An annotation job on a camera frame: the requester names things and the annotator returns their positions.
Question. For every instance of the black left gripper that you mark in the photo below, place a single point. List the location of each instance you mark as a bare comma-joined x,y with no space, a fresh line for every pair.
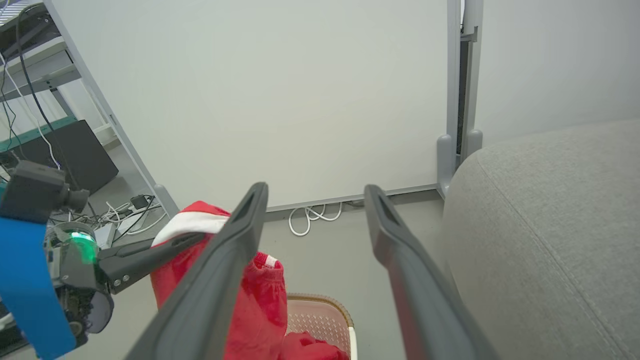
77,270

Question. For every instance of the red and white garment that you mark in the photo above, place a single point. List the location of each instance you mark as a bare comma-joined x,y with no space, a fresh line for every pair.
260,305

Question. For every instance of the black box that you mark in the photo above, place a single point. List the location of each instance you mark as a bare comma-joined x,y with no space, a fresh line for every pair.
80,155

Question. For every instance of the blue left camera bracket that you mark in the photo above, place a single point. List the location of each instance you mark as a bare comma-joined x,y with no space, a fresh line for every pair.
27,285

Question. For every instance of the grey metal shelf rack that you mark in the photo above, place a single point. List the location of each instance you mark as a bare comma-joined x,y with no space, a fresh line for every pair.
40,60

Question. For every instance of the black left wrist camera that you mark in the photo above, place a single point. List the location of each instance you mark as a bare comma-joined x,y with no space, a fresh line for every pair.
35,192

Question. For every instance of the white power strip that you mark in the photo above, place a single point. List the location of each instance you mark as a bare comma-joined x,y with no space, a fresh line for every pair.
107,234

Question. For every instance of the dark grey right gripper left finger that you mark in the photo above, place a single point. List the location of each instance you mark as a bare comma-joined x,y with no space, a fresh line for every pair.
210,285

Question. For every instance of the black power adapter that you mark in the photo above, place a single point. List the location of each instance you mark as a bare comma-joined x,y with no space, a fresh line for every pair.
140,202

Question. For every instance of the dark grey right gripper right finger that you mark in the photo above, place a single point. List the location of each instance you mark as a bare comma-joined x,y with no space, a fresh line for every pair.
420,300

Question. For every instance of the grey fabric sofa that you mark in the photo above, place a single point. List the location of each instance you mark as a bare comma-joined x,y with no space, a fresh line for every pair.
550,240

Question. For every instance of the cream perforated laundry basket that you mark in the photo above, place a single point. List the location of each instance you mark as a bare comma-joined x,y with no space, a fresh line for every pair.
322,317

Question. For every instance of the white partition panel grey frame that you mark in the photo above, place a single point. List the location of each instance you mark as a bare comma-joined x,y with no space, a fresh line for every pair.
555,60
280,100

